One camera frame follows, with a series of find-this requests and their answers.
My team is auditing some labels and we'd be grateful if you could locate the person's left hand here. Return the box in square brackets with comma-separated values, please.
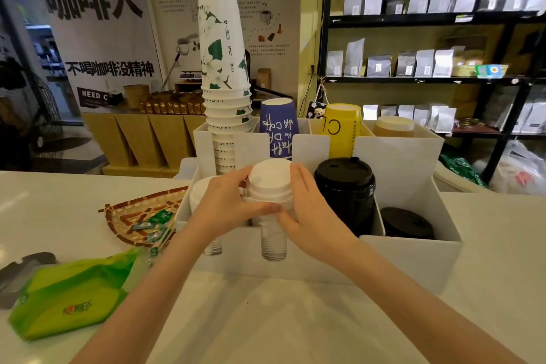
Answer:
[193, 165, 283, 245]

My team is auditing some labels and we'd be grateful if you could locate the person's right hand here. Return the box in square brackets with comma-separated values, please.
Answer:
[277, 163, 360, 265]

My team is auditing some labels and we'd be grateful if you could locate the sleeved stack of white lids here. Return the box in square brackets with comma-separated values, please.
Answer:
[244, 158, 296, 261]
[189, 175, 223, 256]

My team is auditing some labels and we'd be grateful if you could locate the person's left forearm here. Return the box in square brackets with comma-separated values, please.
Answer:
[69, 223, 210, 364]

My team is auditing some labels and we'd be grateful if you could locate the person's right forearm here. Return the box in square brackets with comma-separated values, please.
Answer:
[339, 241, 527, 364]

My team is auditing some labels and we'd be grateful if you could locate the tall stack of black lids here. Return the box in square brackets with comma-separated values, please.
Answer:
[313, 157, 377, 237]

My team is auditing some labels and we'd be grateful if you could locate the stack of blue paper cups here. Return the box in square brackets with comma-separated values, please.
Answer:
[259, 98, 299, 161]

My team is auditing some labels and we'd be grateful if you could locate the stack of yellow paper cups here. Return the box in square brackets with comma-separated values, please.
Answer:
[322, 103, 363, 159]

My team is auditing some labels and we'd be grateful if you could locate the hanging bear tag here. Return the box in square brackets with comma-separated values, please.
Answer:
[307, 98, 328, 120]

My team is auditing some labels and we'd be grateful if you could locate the short stack of black lids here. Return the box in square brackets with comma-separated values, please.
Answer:
[379, 206, 436, 240]

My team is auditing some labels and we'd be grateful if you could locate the white cup and lid organizer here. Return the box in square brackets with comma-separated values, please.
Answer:
[174, 117, 464, 297]

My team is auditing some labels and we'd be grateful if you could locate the woven bamboo tray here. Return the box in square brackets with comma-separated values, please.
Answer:
[98, 185, 189, 248]

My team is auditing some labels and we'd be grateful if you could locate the kraft cardboard display stand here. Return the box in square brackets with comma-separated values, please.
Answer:
[81, 111, 210, 178]

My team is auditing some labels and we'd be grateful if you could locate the row of kraft boxes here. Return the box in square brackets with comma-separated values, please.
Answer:
[140, 90, 207, 115]

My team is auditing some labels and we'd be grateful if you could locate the stack of kraft paper cups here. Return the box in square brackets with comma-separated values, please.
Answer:
[374, 115, 415, 138]

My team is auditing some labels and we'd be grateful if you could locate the stack of floral paper cups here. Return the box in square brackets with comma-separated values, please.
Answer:
[197, 0, 253, 176]

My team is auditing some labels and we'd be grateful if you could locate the wide kraft paper bag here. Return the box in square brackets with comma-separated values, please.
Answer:
[123, 84, 151, 110]

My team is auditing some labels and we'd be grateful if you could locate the row of small white bags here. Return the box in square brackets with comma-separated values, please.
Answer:
[362, 102, 457, 135]

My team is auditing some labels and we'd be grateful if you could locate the green plastic bag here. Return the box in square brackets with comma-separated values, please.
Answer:
[439, 153, 488, 188]

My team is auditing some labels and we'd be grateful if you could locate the white illustrated coffee poster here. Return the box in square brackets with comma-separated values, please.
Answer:
[142, 0, 304, 98]

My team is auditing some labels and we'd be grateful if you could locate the row of white grey bags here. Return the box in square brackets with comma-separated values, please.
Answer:
[326, 38, 488, 78]

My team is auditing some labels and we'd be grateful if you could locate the green tissue packet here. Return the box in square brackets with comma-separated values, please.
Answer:
[8, 247, 151, 342]

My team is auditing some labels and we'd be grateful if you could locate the white plastic bag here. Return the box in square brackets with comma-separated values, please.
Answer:
[490, 139, 546, 197]

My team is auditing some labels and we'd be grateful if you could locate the white poster with black characters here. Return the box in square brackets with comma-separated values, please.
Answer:
[25, 0, 166, 116]

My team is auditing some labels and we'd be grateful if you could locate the black metal shelf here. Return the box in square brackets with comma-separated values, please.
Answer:
[317, 0, 546, 186]

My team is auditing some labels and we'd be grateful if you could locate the grey metal holder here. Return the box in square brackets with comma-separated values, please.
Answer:
[0, 251, 59, 311]

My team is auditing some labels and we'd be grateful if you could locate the green box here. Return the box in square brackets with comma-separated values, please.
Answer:
[475, 63, 511, 79]

